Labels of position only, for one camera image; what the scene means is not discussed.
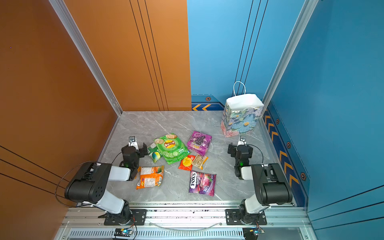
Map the green white snack packet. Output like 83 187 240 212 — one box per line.
148 143 162 163

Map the orange white snack bag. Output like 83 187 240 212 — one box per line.
136 166 164 190

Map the floral paper gift bag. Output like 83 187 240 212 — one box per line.
221 88 264 138

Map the green Lays chips bag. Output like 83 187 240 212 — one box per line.
154 133 190 165

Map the purple grape snack bag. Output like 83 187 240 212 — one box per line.
187 131 212 156

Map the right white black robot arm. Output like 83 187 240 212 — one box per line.
226 144 293 226

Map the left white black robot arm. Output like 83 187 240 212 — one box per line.
65 142 148 226

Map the purple Fox's candy bag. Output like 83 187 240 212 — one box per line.
189 171 217 197

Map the tan cracker packet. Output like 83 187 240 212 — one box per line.
192 155 209 170

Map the red yellow snack packet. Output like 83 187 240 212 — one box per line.
178 155 196 171

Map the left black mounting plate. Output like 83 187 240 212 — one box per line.
104 209 147 227

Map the black mounting plate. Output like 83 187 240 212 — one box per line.
104 209 147 227
225 209 267 226

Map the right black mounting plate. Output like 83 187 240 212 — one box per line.
225 209 267 226

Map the left green circuit board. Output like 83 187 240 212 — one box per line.
114 228 135 239

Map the right circuit board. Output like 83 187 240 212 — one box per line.
243 228 265 240

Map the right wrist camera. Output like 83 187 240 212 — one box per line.
237 136 247 146

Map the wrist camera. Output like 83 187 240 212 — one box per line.
237 136 247 146
128 136 139 150

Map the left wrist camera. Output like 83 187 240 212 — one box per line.
128 136 139 150

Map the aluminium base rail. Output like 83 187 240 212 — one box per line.
55 201 316 240

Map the left aluminium corner post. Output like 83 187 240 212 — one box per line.
49 0 123 117

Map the aluminium corner post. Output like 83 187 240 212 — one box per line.
261 0 319 116
49 0 123 117

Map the right aluminium corner post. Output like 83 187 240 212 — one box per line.
261 0 319 116

